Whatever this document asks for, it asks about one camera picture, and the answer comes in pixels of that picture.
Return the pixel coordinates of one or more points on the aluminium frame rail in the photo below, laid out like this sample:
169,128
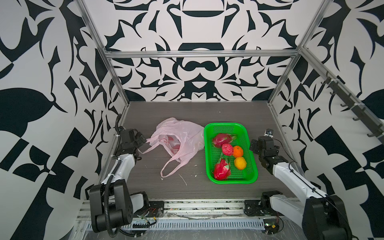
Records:
201,54

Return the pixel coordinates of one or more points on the small circuit board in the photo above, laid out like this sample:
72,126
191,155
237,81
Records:
272,226

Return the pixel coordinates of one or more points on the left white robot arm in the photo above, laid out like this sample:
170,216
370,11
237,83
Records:
112,206

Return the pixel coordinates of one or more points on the white slotted cable duct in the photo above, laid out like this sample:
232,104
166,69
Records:
199,224

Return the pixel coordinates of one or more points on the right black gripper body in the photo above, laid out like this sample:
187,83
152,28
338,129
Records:
256,149

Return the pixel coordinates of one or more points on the orange fruit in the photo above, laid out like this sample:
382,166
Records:
240,163

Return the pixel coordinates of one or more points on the pink round lychee fruit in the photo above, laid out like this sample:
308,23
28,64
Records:
227,149

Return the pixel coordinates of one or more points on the pink plastic bag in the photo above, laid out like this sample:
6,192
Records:
181,139

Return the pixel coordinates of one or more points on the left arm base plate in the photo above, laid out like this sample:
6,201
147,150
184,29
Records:
154,209

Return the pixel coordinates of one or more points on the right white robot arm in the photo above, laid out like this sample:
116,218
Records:
321,217

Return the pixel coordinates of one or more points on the red dragon fruit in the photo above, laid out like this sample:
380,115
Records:
222,138

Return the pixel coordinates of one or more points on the black wall hook rack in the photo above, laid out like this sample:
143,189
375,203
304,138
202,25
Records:
351,102

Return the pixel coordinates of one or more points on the round orange tangerine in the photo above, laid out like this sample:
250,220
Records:
238,151

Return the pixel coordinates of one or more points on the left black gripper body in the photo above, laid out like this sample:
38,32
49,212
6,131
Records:
139,140

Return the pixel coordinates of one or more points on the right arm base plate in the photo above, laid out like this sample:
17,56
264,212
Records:
259,208

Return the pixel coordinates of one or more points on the green plastic basket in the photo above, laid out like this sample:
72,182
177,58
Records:
247,176

